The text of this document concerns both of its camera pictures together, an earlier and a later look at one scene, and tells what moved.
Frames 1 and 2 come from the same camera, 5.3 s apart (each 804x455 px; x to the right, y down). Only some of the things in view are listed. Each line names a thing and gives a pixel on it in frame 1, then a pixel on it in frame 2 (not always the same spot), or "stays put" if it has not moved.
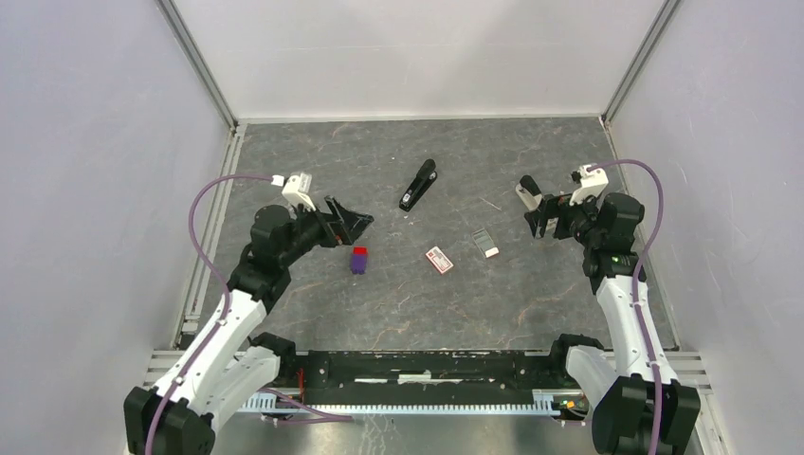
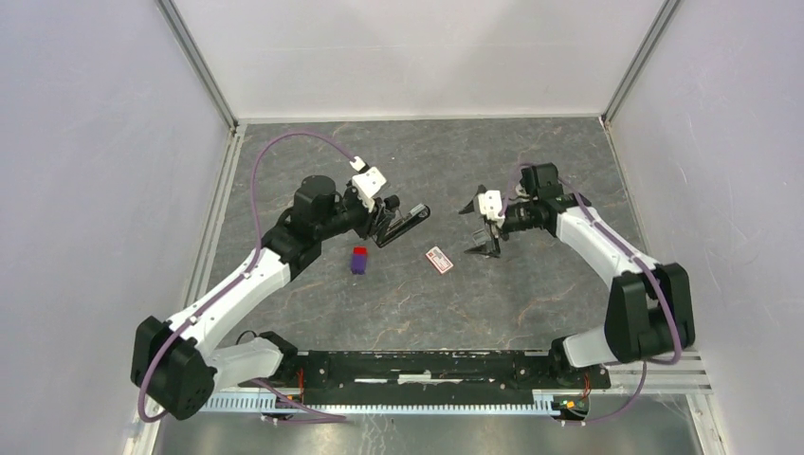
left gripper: [352, 226] to [373, 217]
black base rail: [427, 377] stays put
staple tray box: [484, 243] stays put
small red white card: [439, 260] stays put
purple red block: [358, 261] stays put
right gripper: [553, 207] to [490, 248]
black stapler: [424, 181] to [404, 224]
